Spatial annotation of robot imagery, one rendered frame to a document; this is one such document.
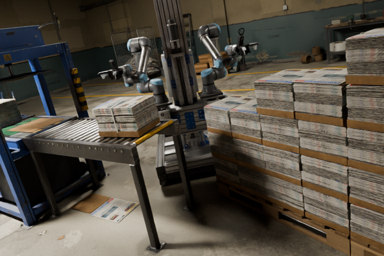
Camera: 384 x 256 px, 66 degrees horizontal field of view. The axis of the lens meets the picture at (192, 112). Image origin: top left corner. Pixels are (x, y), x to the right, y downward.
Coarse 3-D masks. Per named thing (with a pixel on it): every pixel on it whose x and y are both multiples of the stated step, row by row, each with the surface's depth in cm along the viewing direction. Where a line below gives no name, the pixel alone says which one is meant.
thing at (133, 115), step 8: (144, 96) 226; (152, 96) 223; (128, 104) 210; (136, 104) 206; (144, 104) 214; (152, 104) 222; (120, 112) 207; (128, 112) 203; (136, 112) 205; (144, 112) 212; (152, 112) 221; (120, 120) 209; (128, 120) 206; (136, 120) 204; (144, 120) 212; (152, 120) 221; (120, 128) 213; (128, 128) 209; (136, 128) 206
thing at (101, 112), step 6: (108, 102) 228; (114, 102) 224; (96, 108) 218; (102, 108) 213; (96, 114) 218; (102, 114) 215; (108, 114) 213; (102, 120) 217; (108, 120) 214; (102, 126) 220; (108, 126) 217
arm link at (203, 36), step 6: (198, 30) 276; (204, 30) 273; (198, 36) 274; (204, 36) 271; (204, 42) 271; (210, 42) 268; (210, 48) 266; (216, 48) 267; (216, 54) 263; (216, 60) 260; (222, 60) 260; (228, 60) 262; (216, 66) 262; (222, 66) 261
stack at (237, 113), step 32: (224, 128) 233; (256, 128) 206; (288, 128) 185; (320, 128) 167; (224, 160) 247; (256, 160) 216; (288, 160) 191; (320, 160) 173; (224, 192) 260; (288, 192) 201; (288, 224) 210; (320, 224) 188
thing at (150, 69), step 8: (120, 32) 1023; (128, 32) 1045; (112, 40) 993; (128, 40) 1057; (152, 48) 1014; (152, 56) 987; (128, 64) 1012; (152, 64) 1025; (136, 72) 1014; (152, 72) 998
